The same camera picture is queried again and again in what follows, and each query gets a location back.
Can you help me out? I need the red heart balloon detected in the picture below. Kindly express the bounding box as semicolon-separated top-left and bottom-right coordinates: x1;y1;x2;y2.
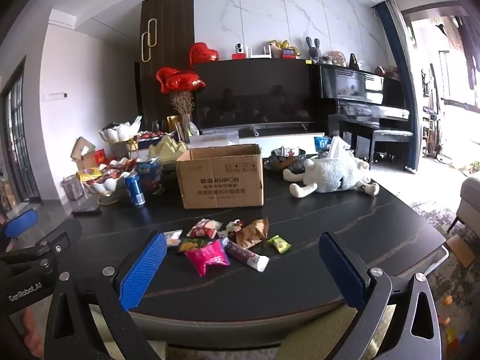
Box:
188;42;219;69
170;70;206;94
156;67;184;94

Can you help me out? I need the blue curtain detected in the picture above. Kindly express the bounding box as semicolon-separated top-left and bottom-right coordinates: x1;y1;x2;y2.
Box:
375;0;421;173

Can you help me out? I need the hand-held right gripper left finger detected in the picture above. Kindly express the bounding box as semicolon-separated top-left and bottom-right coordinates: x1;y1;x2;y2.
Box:
44;231;168;360

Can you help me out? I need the white plush sheep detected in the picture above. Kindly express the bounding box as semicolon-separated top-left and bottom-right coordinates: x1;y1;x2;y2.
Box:
283;154;380;198

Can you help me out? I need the white tissue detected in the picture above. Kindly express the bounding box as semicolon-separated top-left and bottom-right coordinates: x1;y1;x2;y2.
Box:
326;136;355;160

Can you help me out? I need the black television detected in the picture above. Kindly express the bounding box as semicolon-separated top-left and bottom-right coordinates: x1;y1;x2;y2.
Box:
194;59;323;136

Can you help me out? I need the pile of red snack packets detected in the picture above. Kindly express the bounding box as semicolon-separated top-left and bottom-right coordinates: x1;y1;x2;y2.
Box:
99;158;139;181

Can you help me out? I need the small cardboard box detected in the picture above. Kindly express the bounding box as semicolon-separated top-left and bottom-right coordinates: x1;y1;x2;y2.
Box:
446;234;477;268

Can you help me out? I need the yellow toy figure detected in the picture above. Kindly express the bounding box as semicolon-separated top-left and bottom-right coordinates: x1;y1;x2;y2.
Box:
267;39;301;59

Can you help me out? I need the white television stand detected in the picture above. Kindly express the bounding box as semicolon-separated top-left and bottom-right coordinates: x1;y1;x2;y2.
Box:
199;128;325;158

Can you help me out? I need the pale yellow gift box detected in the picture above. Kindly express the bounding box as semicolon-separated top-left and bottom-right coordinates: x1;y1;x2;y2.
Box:
148;135;188;166

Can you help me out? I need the white red striped snack packet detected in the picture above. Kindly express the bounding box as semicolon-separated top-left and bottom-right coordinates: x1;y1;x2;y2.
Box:
186;218;218;239

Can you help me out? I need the brown cardboard box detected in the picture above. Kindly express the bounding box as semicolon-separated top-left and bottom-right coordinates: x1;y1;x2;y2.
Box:
176;143;265;209

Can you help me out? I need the blue soda can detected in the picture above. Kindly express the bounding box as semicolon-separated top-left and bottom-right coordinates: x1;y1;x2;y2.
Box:
124;172;146;208

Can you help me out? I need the small green candy packet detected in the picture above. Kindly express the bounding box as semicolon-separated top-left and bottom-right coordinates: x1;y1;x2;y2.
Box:
267;235;292;254

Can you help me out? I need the dark bowl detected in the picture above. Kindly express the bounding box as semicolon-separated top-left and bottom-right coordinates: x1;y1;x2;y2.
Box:
264;148;309;173

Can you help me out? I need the blue snack bag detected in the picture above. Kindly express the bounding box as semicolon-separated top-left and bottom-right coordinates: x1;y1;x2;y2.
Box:
137;158;164;196

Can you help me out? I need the patterned rug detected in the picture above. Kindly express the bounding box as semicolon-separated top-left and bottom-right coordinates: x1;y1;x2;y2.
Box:
409;195;480;360

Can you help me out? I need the pink snack packet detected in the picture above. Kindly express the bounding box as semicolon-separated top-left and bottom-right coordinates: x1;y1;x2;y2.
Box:
185;240;231;277

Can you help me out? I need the long dark snack bar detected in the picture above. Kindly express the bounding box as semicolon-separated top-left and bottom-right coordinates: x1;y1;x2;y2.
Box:
221;237;271;273

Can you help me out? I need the grey trash bin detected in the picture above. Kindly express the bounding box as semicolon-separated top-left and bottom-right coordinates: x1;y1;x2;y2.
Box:
60;175;85;202

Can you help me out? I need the clear plastic container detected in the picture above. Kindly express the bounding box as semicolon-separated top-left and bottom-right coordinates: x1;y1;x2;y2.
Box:
189;131;241;148

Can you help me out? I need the dried flower bouquet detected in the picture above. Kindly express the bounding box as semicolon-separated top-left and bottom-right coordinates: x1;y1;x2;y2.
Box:
169;91;196;139

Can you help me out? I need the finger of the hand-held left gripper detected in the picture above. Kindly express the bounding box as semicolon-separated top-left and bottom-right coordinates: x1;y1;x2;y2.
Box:
0;218;83;271
0;209;39;250

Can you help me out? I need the open brown carton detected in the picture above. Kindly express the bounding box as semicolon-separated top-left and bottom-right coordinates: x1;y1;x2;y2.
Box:
71;137;99;173

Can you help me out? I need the black piano bench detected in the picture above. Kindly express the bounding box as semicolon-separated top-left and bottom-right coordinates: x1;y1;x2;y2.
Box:
369;129;414;170

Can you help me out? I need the small white snack packet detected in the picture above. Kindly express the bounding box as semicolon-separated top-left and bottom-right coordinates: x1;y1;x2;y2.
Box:
164;230;184;248

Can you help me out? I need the dark wooden cabinet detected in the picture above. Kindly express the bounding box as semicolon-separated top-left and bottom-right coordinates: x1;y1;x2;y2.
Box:
139;0;195;121

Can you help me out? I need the grey rabbit plush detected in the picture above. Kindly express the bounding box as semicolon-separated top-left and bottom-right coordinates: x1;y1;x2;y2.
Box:
304;37;323;64

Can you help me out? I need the black upright piano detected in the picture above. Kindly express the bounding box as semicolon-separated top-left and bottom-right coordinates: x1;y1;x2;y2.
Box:
319;64;411;158

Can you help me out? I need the grey sofa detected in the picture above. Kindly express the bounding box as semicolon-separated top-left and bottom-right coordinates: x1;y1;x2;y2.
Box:
448;170;480;234

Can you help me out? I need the brown crinkled wrapper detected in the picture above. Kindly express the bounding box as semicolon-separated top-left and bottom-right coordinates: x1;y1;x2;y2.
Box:
234;217;271;248

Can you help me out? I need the black framed glass door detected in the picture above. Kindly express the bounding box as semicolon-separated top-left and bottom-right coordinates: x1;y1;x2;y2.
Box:
0;56;42;212

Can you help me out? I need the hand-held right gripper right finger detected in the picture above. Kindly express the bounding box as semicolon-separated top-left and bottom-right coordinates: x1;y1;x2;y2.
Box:
318;231;443;360

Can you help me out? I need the white router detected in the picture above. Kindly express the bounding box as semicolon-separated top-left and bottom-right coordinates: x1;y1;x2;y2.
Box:
249;45;273;60

